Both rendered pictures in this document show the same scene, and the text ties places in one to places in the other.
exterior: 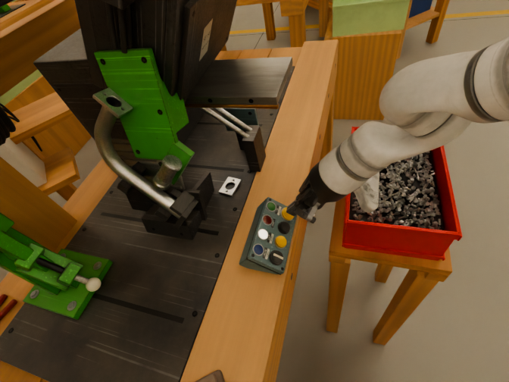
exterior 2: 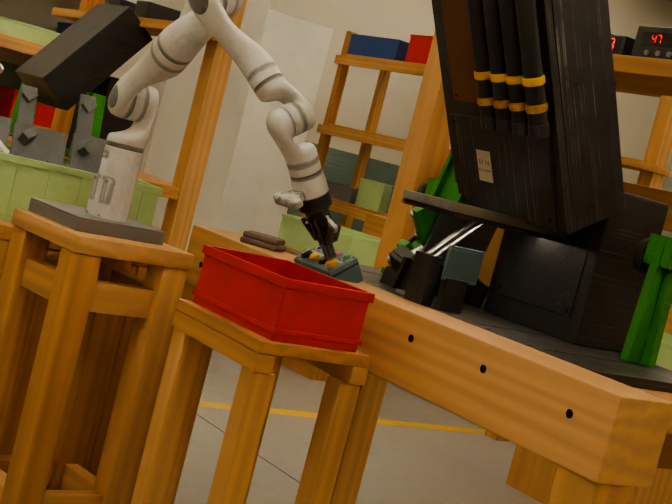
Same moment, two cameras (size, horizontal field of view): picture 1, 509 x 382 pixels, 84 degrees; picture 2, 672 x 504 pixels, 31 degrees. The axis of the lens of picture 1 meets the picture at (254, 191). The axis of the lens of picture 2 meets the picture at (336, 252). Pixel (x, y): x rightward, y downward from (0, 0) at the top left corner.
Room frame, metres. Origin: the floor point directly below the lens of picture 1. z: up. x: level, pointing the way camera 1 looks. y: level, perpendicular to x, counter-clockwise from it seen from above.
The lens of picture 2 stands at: (1.52, -2.47, 1.15)
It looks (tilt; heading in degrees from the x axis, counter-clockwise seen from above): 4 degrees down; 116
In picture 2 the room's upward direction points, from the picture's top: 14 degrees clockwise
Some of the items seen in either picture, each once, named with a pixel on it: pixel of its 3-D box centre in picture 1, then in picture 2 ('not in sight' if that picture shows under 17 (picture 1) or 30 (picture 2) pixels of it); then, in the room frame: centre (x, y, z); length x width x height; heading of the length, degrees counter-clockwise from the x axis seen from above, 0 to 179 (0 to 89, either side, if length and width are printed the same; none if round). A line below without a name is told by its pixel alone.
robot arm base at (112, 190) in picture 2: not in sight; (116, 183); (-0.24, -0.09, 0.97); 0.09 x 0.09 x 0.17; 75
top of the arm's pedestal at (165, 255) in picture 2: not in sight; (102, 239); (-0.24, -0.09, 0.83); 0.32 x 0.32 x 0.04; 69
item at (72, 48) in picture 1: (138, 92); (572, 258); (0.79, 0.24, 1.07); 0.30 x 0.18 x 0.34; 152
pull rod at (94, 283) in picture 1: (83, 280); not in sight; (0.31, 0.38, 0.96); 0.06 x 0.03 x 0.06; 62
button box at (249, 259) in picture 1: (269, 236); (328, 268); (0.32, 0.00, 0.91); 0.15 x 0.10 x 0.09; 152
